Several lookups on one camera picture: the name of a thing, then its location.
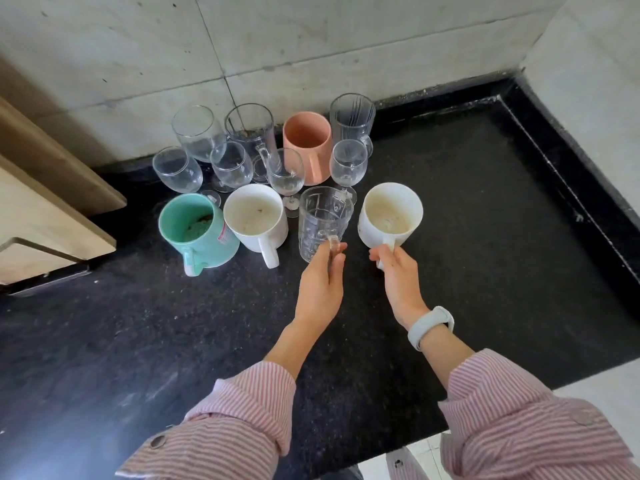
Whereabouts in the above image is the person's right hand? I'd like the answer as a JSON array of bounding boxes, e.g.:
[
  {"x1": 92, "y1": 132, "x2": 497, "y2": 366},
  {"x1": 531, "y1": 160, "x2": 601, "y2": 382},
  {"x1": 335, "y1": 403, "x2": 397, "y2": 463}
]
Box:
[{"x1": 369, "y1": 243, "x2": 432, "y2": 329}]

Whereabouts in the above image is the person's left hand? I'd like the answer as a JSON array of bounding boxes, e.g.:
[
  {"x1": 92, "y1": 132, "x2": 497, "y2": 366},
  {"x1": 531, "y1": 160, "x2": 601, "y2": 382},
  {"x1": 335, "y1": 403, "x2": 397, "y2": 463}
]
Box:
[{"x1": 294, "y1": 240, "x2": 348, "y2": 337}]

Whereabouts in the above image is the white ceramic mug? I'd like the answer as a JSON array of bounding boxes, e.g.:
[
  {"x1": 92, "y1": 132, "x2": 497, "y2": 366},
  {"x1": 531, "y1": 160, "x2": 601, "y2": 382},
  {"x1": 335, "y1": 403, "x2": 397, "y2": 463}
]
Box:
[
  {"x1": 223, "y1": 184, "x2": 289, "y2": 270},
  {"x1": 357, "y1": 183, "x2": 424, "y2": 271}
]

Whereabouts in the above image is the textured clear glass mug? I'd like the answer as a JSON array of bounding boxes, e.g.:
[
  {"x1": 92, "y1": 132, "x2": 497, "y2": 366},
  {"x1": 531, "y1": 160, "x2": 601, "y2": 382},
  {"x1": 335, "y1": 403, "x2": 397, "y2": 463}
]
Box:
[{"x1": 298, "y1": 186, "x2": 355, "y2": 264}]

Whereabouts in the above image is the person's left forearm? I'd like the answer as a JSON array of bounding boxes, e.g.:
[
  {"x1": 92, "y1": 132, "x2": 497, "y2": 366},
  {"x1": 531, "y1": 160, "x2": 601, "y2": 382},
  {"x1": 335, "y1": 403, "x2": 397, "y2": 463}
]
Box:
[{"x1": 115, "y1": 319, "x2": 332, "y2": 480}]

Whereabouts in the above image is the person's right forearm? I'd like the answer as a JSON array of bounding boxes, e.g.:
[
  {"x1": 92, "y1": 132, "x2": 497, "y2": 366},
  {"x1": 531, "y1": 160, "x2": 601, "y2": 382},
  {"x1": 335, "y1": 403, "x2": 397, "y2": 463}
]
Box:
[{"x1": 407, "y1": 309, "x2": 640, "y2": 480}]

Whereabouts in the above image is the white wristband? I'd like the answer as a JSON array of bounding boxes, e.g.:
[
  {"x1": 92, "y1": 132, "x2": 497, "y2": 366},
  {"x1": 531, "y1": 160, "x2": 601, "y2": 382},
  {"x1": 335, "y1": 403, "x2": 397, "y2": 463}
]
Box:
[{"x1": 407, "y1": 306, "x2": 455, "y2": 351}]

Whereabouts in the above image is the pink plastic mug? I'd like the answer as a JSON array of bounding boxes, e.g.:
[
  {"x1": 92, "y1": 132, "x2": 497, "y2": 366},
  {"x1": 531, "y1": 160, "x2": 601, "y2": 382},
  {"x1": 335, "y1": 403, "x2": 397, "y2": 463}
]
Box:
[{"x1": 283, "y1": 112, "x2": 333, "y2": 186}]

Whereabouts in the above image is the ribbed clear glass tumbler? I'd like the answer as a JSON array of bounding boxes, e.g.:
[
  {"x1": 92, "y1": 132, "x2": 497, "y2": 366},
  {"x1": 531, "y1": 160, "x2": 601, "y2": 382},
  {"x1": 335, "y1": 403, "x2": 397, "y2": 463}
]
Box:
[{"x1": 329, "y1": 93, "x2": 376, "y2": 158}]

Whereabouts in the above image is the teal plastic mug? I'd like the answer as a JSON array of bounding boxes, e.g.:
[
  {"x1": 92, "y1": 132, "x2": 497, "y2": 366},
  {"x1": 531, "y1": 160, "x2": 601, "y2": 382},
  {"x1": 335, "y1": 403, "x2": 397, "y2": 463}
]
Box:
[{"x1": 158, "y1": 194, "x2": 240, "y2": 277}]

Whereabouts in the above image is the tall clear glass mug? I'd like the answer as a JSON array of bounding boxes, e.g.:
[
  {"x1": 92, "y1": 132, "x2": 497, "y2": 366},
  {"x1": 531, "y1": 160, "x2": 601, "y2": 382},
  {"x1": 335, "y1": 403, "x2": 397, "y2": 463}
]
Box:
[{"x1": 224, "y1": 103, "x2": 277, "y2": 184}]

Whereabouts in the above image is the large clear wine glass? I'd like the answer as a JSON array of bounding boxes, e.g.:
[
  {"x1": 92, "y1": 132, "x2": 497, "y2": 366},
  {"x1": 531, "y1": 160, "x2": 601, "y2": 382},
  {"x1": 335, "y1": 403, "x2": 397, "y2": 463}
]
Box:
[{"x1": 172, "y1": 105, "x2": 227, "y2": 164}]

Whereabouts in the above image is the light wooden cabinet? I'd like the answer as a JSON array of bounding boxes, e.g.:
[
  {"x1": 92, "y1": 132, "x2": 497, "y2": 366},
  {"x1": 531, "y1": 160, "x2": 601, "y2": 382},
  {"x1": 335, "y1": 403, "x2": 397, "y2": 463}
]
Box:
[{"x1": 0, "y1": 96, "x2": 128, "y2": 297}]

